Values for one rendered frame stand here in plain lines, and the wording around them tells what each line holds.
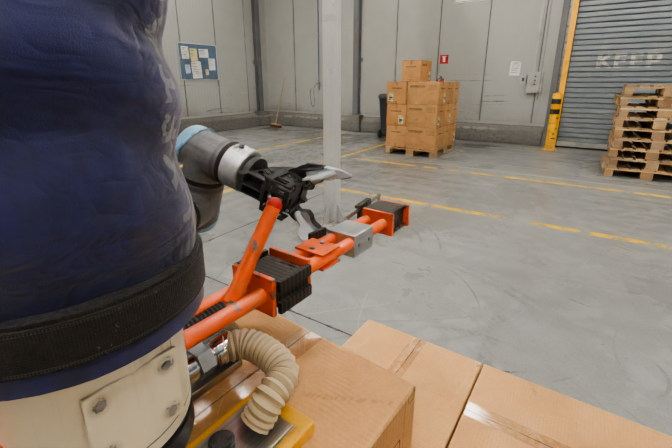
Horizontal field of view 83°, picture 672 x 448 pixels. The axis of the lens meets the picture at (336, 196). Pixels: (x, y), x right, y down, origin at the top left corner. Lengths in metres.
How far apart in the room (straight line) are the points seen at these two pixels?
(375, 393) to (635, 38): 9.08
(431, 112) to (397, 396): 6.74
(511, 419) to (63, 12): 1.17
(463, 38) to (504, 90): 1.52
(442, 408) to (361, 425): 0.63
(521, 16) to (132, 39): 9.47
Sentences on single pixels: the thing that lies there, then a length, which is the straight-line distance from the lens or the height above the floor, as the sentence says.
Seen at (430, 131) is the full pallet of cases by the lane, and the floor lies 0.48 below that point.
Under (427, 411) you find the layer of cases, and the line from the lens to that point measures 1.16.
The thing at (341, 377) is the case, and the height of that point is 0.95.
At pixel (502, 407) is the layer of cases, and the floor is 0.54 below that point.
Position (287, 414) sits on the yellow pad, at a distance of 0.55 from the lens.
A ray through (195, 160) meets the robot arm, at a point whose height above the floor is 1.21.
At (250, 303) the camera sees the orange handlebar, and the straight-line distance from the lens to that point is 0.54.
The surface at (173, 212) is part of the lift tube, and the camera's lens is 0.34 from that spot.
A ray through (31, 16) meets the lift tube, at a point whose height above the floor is 1.40.
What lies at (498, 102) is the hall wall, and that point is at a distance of 9.65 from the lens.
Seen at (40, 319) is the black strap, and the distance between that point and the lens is 0.33.
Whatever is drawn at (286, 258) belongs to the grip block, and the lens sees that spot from 0.61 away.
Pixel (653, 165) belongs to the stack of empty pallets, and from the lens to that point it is 7.01.
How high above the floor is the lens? 1.36
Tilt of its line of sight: 17 degrees down
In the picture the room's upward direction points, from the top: straight up
